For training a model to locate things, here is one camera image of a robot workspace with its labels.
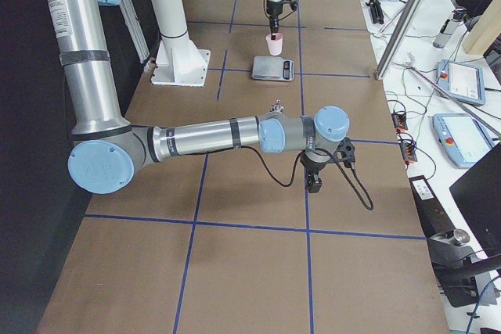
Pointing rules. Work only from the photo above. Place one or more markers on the aluminium frame post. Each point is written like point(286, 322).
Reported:
point(401, 28)

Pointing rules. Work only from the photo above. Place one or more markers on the far blue teach pendant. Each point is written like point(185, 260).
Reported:
point(462, 81)

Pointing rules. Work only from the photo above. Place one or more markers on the black box with labels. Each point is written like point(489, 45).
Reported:
point(432, 215)

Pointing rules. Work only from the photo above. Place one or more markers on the black folded tripod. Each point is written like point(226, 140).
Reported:
point(375, 11)

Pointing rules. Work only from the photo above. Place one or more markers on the blue teach pendant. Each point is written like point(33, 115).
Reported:
point(462, 81)
point(464, 140)

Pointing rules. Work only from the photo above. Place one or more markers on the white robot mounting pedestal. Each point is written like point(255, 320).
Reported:
point(179, 62)

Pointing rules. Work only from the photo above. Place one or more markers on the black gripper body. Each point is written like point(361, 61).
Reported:
point(274, 9)
point(311, 165)

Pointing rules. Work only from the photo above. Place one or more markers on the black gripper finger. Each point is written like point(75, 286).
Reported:
point(272, 25)
point(276, 25)

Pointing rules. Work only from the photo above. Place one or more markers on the pink plastic cup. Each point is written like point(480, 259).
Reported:
point(274, 43)

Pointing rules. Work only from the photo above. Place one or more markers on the near blue teach pendant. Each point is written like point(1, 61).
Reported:
point(464, 140)

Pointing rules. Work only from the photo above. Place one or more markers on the silver digital kitchen scale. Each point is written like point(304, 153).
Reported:
point(272, 68)

